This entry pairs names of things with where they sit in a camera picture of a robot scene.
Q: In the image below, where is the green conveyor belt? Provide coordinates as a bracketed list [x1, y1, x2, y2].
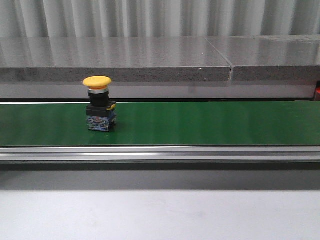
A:
[0, 101, 320, 147]

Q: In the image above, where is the red object at edge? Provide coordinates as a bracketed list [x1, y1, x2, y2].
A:
[313, 81, 320, 102]

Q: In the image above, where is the grey stone counter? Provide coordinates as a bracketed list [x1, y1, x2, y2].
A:
[0, 35, 320, 101]

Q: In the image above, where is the white pleated curtain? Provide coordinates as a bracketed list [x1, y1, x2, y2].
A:
[0, 0, 320, 38]

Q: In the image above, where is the aluminium conveyor frame rail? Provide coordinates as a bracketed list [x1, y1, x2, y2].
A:
[0, 146, 320, 164]

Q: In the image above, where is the yellow mushroom push button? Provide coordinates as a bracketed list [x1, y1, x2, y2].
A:
[83, 76, 117, 132]

